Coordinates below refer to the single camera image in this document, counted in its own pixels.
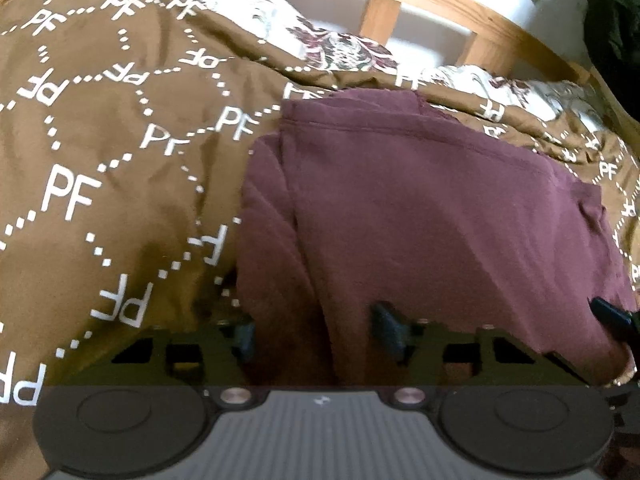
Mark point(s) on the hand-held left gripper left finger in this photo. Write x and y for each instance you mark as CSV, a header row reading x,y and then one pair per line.
x,y
245,338

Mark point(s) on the brown lettered blanket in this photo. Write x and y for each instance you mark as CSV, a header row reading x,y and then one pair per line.
x,y
100,135

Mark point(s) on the maroon long-sleeve top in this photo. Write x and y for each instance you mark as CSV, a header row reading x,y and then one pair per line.
x,y
425,210

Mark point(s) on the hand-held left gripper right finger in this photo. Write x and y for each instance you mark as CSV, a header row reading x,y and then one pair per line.
x,y
388,331

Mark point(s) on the dark green puffer jacket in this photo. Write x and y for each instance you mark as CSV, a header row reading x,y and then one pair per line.
x,y
615,35

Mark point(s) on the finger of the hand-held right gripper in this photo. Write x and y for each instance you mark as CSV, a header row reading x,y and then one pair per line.
x,y
612,317

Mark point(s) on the wooden bed frame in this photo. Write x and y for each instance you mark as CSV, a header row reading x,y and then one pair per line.
x,y
380,15

